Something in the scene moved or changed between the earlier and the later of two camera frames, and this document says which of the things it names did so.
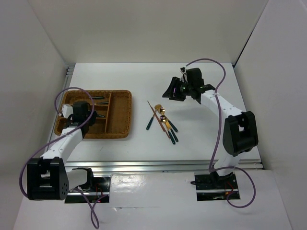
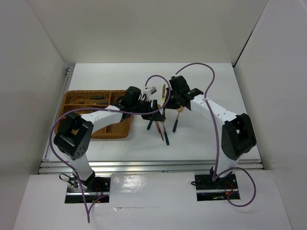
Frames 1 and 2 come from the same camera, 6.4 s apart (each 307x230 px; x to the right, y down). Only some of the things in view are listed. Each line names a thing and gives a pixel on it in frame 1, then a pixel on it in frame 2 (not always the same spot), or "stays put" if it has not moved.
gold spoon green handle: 162,111 → 179,109
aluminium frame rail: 155,165 stays put
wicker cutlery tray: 113,109 stays put
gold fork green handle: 101,103 stays put
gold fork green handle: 100,97 stays put
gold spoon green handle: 163,119 → 165,134
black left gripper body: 93,120 → 144,107
